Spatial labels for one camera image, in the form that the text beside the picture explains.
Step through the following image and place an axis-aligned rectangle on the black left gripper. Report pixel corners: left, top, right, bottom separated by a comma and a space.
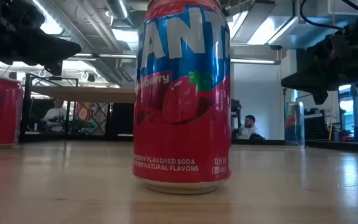
0, 0, 82, 77

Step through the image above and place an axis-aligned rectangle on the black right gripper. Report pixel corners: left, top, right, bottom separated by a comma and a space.
280, 7, 358, 106

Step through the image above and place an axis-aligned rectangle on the slim silver blue can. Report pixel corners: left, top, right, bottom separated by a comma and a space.
283, 101, 306, 147

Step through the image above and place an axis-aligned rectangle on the red Fanta strawberry can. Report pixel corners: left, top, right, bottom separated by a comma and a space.
0, 76, 24, 149
132, 0, 232, 195

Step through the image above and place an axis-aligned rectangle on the wooden shelf with black posts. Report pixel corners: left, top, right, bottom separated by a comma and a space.
19, 73, 136, 144

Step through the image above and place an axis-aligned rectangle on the bright ceiling light strip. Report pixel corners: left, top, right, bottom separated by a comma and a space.
31, 0, 65, 35

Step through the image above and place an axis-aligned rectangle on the yellow pole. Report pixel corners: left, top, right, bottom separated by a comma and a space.
328, 90, 336, 141

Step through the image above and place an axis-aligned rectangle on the black perforated cart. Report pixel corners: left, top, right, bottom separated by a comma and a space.
303, 107, 331, 141

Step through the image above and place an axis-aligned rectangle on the person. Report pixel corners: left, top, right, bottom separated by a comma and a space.
40, 98, 70, 133
235, 114, 265, 140

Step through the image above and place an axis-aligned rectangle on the colourful patterned mural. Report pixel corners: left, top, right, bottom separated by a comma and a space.
75, 101, 109, 136

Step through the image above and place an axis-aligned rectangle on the black cabinet stack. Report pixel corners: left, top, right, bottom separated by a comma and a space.
231, 98, 243, 139

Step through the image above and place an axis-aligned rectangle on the rectangular metal air duct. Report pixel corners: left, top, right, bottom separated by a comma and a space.
231, 0, 300, 51

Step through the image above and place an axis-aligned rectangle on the round silver air duct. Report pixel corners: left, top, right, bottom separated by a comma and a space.
105, 0, 131, 21

